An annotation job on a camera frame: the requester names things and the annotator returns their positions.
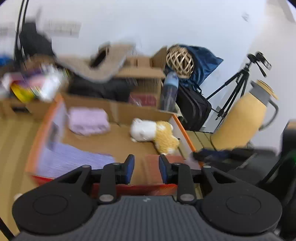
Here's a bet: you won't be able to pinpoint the yellow white plush toy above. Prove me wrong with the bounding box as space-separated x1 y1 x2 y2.
130 118 180 155

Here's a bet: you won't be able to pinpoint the small brown cardboard tray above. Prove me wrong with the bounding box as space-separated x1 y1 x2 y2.
1 93 62 120

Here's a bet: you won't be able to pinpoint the blue water bottle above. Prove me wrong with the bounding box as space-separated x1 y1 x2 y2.
159 72 179 112

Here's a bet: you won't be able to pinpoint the lilac fuzzy headband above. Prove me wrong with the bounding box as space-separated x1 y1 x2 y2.
68 107 110 136

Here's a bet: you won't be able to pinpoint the beige fabric bag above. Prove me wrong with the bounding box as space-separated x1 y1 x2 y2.
55 43 135 83

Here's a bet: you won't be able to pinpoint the dark blue cushion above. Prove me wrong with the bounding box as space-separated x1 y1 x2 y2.
180 45 224 90

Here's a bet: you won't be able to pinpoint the folding slatted camping table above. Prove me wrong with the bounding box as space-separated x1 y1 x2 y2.
0 115 218 235

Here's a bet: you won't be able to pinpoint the wall power sockets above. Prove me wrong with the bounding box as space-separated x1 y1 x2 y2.
43 20 82 38

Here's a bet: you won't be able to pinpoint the white plastic bottle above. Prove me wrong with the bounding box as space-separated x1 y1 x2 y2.
37 65 69 102

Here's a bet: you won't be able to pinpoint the large open cardboard box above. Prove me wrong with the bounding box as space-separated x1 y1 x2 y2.
67 46 167 108

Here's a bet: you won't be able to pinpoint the woven rattan ball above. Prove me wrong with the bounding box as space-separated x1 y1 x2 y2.
166 45 195 79

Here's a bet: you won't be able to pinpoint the camera on black tripod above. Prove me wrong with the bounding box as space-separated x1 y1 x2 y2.
206 52 272 120

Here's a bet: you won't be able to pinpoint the black laptop bag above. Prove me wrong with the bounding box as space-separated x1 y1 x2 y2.
176 85 212 132

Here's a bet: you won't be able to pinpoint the black trolley cart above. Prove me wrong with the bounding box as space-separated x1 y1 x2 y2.
14 1 55 67

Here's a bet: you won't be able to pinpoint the red orange cardboard tray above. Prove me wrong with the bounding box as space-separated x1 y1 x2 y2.
26 94 200 182

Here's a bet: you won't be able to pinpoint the yellow thermos jug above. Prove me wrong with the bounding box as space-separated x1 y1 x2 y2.
210 80 279 150

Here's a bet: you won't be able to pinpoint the purple knitted cloth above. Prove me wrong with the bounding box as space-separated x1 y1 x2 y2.
36 142 115 178

